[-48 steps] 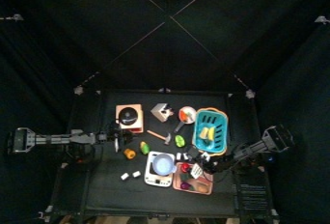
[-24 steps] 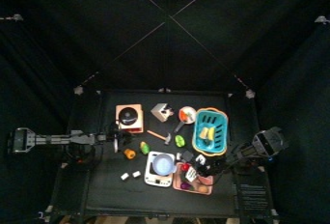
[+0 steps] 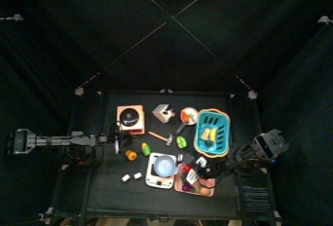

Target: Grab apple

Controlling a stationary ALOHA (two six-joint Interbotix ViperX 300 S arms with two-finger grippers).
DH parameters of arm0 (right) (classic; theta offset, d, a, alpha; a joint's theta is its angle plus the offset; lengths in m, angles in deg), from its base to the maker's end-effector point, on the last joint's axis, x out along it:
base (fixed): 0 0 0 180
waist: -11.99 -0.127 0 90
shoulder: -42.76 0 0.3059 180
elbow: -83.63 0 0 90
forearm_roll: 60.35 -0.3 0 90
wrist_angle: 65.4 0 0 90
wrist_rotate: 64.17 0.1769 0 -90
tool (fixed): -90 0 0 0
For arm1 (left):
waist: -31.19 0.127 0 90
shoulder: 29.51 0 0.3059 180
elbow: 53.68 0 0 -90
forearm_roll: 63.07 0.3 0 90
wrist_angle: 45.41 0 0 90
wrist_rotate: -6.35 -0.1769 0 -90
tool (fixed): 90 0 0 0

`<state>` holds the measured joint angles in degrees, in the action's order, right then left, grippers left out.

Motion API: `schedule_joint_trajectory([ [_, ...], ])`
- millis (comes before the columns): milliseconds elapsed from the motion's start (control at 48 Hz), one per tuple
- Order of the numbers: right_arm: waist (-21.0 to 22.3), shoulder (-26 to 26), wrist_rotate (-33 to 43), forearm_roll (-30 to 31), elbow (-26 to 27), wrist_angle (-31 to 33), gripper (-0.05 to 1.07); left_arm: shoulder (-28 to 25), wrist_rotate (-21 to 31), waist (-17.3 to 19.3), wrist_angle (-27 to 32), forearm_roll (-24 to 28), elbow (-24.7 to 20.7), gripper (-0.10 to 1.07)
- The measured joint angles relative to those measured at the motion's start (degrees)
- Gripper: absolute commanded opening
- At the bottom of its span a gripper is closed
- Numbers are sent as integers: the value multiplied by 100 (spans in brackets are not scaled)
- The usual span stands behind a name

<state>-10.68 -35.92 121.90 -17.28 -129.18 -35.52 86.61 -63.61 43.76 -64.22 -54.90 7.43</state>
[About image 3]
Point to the small red toy apple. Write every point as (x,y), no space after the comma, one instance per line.
(187,168)

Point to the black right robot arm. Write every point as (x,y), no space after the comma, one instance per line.
(269,143)

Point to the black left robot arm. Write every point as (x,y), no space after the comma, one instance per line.
(52,140)

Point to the purple toy eggplant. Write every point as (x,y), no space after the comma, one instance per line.
(187,188)

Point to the pink rectangular tray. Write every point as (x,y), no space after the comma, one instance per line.
(179,184)

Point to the pink toy block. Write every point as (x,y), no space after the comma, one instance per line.
(207,183)

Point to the orange toy food piece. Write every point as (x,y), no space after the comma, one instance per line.
(131,155)

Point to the small white toy piece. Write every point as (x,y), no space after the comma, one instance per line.
(180,157)

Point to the orange toy fruit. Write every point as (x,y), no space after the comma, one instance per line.
(204,191)

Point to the pink toy stove black burner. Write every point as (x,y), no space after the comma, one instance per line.
(129,119)

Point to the green yellow toy pepper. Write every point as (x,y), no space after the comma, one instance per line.
(146,149)

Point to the green toy vegetable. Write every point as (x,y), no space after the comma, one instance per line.
(180,142)

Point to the yellow toy corn piece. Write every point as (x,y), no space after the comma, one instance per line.
(204,134)
(212,134)

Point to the teal basket orange rim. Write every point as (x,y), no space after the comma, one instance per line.
(212,132)

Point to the grey white toy cube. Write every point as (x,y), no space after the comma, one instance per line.
(162,113)

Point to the white text label sticker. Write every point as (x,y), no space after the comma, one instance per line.
(255,199)

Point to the grey toy frying pan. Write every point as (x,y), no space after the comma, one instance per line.
(188,116)

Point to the orange toy food slice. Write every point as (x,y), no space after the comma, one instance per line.
(186,116)

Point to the silver frame bracket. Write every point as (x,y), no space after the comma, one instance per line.
(251,94)
(79,90)
(323,19)
(17,18)
(166,91)

